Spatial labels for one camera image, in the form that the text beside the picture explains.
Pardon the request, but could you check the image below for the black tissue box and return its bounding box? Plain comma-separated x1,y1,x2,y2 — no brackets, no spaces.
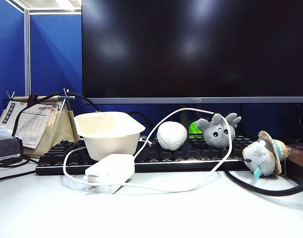
0,137,24,162

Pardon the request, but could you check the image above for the dark brown box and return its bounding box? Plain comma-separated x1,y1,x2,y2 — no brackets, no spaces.
277,142,303,185

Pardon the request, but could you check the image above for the white brain squishy ball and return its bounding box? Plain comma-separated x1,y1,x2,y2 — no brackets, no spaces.
156,120,188,151

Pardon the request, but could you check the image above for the green apple toy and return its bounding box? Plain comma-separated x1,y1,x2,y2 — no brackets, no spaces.
188,121,204,139

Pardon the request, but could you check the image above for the white plastic bowl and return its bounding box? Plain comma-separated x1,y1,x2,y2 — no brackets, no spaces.
74,111,146,161

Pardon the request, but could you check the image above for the black mechanical keyboard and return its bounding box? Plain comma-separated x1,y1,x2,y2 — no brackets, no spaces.
35,135,256,176

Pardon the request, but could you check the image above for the white power adapter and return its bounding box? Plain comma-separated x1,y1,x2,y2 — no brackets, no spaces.
83,153,136,195

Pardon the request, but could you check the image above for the black computer monitor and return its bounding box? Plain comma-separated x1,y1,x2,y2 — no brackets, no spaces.
81,0,303,105

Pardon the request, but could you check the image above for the beige canvas calendar stand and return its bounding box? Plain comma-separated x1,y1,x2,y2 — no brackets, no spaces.
0,88,81,158

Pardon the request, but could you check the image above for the plush toy with straw hat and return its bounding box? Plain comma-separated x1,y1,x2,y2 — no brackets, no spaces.
242,130,288,179

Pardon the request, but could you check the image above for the paper calendar sheet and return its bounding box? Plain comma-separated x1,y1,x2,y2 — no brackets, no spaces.
14,104,53,150

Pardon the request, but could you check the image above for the white tissue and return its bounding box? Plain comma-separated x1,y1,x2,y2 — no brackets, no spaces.
0,125,13,141

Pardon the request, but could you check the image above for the black cable behind bowl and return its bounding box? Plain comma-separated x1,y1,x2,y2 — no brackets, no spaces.
128,111,154,136

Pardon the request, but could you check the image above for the white charger cable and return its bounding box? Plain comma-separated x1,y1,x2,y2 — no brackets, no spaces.
63,107,233,193

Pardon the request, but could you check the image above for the thin black cable over calendar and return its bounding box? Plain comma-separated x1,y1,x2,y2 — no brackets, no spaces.
12,92,101,136

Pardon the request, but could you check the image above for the thick black cable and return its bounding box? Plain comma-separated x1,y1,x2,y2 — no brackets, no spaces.
224,170,303,197

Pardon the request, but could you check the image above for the silver ball chain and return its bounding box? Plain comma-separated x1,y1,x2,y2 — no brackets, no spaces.
280,147,291,177

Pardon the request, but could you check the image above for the aluminium partition post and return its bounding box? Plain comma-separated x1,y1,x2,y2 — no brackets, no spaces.
23,7,32,97

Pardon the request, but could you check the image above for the thin black cable on table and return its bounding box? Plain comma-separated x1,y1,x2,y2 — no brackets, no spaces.
0,155,40,185

